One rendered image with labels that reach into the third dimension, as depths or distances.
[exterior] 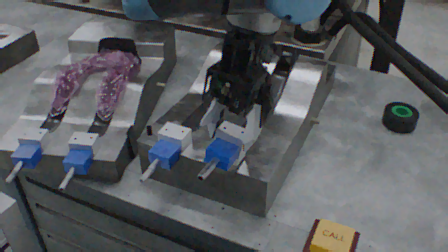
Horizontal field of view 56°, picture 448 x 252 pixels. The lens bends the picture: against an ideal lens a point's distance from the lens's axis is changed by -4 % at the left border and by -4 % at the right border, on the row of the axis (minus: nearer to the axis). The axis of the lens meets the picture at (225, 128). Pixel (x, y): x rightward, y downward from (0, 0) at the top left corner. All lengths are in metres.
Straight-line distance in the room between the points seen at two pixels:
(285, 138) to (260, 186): 0.13
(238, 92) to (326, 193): 0.33
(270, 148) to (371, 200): 0.22
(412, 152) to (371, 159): 0.10
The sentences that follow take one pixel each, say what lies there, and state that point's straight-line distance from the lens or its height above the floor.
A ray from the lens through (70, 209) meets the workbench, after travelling 1.15.
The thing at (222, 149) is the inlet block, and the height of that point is 0.94.
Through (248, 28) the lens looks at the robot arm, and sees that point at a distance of 0.59.
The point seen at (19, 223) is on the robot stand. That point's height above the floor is 0.96.
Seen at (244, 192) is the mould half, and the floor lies 0.85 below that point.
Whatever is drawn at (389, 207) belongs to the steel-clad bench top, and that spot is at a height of 0.80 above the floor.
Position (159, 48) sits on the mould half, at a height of 0.90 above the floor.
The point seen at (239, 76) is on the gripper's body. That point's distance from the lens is 0.61.
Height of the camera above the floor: 1.39
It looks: 37 degrees down
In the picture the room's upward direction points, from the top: straight up
